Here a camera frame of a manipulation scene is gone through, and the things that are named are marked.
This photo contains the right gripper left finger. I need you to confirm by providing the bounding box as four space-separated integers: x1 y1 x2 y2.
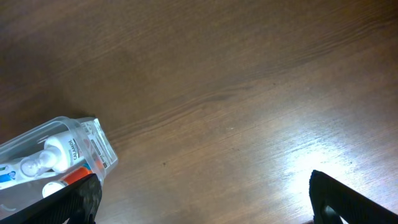
1 174 102 224

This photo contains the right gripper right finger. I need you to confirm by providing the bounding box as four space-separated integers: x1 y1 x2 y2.
309 170 397 224

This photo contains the orange tube white cap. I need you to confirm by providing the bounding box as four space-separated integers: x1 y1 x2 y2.
42 164 93 198

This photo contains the white lotion bottle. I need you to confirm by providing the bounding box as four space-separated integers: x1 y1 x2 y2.
20 131 85 177

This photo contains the clear plastic container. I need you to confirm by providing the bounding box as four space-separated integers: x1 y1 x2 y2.
1 116 118 219

